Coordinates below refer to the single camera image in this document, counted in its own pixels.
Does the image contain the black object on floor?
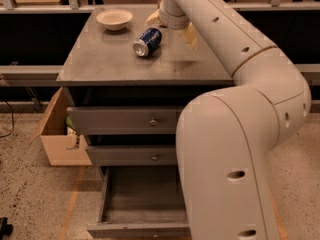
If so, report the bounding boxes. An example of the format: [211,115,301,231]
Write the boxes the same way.
[0,217,13,240]

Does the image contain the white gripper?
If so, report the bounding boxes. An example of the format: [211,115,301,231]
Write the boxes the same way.
[145,0,198,50]

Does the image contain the blue pepsi can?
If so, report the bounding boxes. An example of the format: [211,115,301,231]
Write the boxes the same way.
[133,28,162,57]

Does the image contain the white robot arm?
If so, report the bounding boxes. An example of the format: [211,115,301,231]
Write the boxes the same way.
[159,0,311,240]

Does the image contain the open cardboard box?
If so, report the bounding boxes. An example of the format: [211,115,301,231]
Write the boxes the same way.
[30,88,91,166]

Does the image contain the grey wooden drawer cabinet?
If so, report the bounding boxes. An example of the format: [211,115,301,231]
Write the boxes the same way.
[55,5,234,182]

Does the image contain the grey open bottom drawer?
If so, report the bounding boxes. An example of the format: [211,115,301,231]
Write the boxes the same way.
[87,165,190,239]

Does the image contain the grey middle drawer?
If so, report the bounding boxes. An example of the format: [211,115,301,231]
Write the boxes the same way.
[86,145,177,166]

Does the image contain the white ceramic bowl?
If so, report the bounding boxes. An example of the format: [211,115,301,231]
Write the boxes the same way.
[96,9,133,31]

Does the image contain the black floor cable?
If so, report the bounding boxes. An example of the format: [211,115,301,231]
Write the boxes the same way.
[0,98,16,139]

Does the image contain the grey top drawer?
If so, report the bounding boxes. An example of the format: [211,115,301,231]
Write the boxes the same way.
[67,106,182,135]

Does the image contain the grey metal rail shelf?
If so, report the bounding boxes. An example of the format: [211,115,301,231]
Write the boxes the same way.
[0,64,320,87]

